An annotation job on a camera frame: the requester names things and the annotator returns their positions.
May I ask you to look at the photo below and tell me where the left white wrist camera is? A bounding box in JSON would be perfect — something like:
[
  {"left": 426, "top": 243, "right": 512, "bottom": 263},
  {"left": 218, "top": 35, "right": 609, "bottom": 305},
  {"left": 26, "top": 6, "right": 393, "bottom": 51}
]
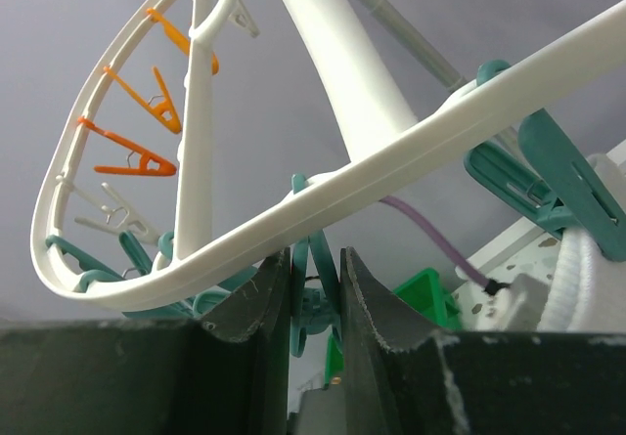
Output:
[{"left": 453, "top": 260, "right": 552, "bottom": 331}]

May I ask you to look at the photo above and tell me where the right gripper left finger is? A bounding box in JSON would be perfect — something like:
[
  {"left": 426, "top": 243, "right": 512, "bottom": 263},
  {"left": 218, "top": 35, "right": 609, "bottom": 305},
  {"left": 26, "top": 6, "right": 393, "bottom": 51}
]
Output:
[{"left": 1, "top": 250, "right": 291, "bottom": 434}]

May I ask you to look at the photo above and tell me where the green plastic tray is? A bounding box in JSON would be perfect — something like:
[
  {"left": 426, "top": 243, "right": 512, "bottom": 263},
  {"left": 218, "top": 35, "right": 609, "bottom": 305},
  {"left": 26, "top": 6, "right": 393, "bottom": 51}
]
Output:
[{"left": 325, "top": 268, "right": 463, "bottom": 384}]

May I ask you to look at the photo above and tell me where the white metal drying rack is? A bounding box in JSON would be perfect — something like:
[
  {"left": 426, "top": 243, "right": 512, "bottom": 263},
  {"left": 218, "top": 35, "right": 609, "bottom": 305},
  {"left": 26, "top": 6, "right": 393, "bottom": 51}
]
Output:
[{"left": 327, "top": 0, "right": 626, "bottom": 152}]

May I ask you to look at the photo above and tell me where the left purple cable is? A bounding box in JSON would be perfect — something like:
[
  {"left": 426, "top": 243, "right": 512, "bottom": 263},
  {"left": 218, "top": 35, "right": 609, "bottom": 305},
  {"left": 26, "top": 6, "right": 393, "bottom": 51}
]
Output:
[{"left": 379, "top": 195, "right": 510, "bottom": 297}]

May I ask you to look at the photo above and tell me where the white round clip hanger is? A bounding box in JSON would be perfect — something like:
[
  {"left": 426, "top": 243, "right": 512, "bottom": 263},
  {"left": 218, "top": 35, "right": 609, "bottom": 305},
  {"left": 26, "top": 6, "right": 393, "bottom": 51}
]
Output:
[{"left": 29, "top": 0, "right": 626, "bottom": 358}]

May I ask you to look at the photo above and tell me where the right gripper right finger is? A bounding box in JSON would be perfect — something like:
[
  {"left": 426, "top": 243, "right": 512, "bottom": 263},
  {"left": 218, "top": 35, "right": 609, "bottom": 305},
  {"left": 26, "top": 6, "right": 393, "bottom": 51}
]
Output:
[{"left": 340, "top": 247, "right": 625, "bottom": 434}]

